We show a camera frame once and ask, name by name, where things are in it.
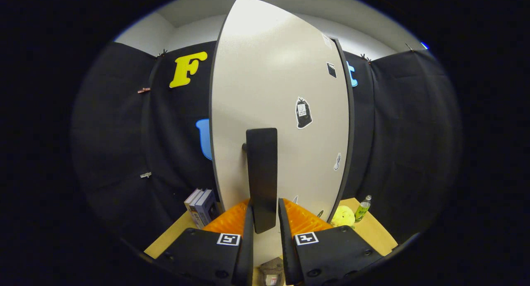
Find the small ceiling light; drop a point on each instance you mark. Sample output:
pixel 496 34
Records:
pixel 424 45

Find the pink clip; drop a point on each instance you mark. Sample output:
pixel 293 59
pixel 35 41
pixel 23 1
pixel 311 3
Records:
pixel 143 90

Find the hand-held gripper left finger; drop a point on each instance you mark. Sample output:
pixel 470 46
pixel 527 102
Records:
pixel 247 253

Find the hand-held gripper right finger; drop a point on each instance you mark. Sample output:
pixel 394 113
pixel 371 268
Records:
pixel 285 253

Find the white spine book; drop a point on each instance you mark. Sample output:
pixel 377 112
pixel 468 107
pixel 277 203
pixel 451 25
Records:
pixel 191 203

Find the green label bottle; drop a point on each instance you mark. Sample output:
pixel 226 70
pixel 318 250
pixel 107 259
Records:
pixel 362 211

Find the yellow plush toy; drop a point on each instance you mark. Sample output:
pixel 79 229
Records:
pixel 343 216

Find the white clip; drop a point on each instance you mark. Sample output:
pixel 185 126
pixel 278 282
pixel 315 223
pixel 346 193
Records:
pixel 145 175

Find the blue cover book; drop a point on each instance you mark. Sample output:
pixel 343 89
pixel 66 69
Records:
pixel 206 207

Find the dark grey shoe cabinet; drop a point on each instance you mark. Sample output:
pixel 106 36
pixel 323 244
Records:
pixel 351 112

